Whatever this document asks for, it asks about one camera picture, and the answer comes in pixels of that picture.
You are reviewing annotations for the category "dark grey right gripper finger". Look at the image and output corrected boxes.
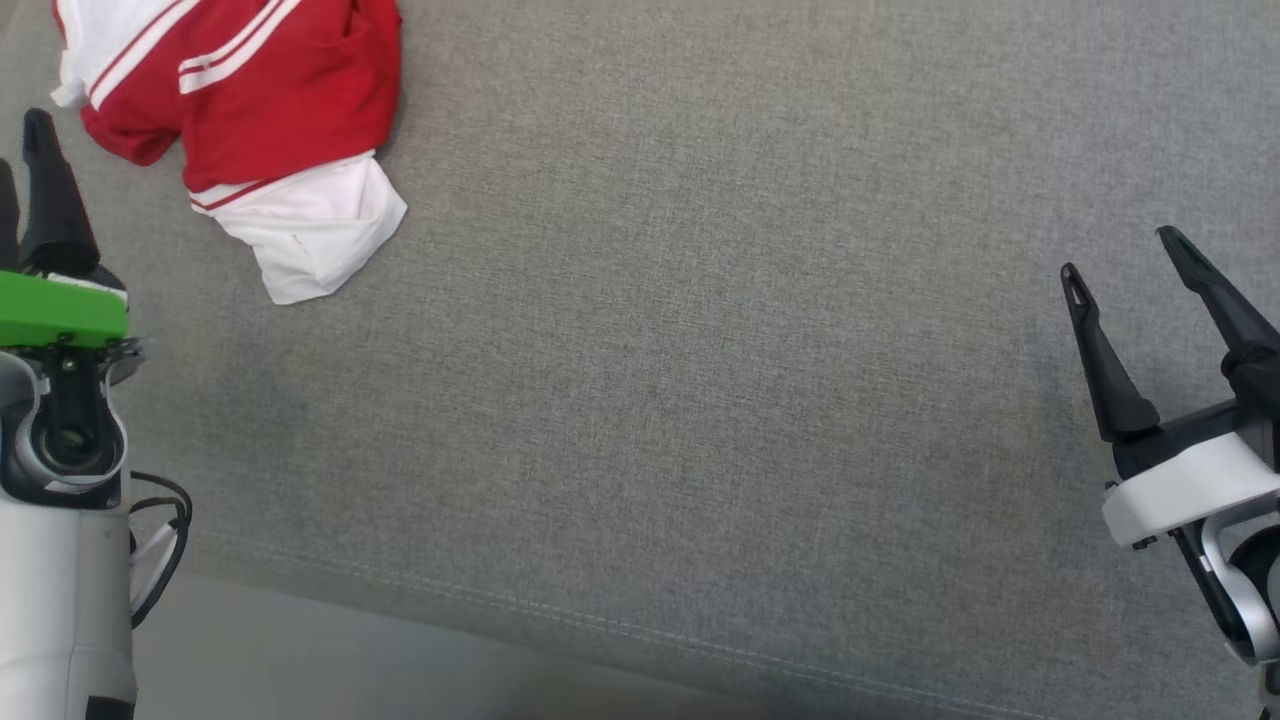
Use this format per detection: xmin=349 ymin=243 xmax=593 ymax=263
xmin=1157 ymin=226 xmax=1280 ymax=403
xmin=1060 ymin=263 xmax=1161 ymax=443

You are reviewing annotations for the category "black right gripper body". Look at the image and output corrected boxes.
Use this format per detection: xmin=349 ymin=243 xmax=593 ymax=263
xmin=1112 ymin=395 xmax=1280 ymax=481

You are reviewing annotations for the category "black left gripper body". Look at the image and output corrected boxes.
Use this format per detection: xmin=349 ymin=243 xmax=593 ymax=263
xmin=18 ymin=262 xmax=128 ymax=296

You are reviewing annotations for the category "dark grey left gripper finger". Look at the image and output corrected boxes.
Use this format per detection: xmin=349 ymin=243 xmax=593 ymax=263
xmin=0 ymin=160 xmax=21 ymax=271
xmin=20 ymin=108 xmax=101 ymax=279

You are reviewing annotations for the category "red white basketball jersey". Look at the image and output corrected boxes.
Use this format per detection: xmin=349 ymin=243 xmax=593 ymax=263
xmin=50 ymin=0 xmax=409 ymax=306

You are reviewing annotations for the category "thin black cable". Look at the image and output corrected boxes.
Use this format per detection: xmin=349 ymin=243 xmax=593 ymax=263
xmin=127 ymin=471 xmax=194 ymax=630

